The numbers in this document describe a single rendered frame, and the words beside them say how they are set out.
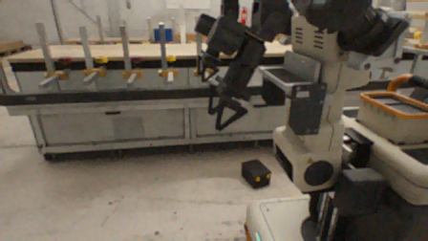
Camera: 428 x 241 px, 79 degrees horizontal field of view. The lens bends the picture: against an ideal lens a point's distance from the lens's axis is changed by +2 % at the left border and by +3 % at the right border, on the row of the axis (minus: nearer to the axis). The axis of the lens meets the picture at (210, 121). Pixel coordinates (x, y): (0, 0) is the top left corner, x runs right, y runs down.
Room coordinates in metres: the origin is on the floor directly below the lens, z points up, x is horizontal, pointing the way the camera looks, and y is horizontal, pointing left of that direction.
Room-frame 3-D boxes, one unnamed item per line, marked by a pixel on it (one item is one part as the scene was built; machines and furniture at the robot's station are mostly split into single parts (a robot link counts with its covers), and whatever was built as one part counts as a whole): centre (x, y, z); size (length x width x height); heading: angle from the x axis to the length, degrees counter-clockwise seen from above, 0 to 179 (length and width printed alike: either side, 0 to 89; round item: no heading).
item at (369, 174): (0.78, -0.40, 0.68); 0.28 x 0.27 x 0.25; 8
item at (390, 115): (0.88, -0.67, 0.87); 0.23 x 0.15 x 0.11; 8
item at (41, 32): (1.72, 1.07, 0.92); 0.04 x 0.04 x 0.48; 8
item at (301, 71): (0.82, -0.27, 0.99); 0.28 x 0.16 x 0.22; 8
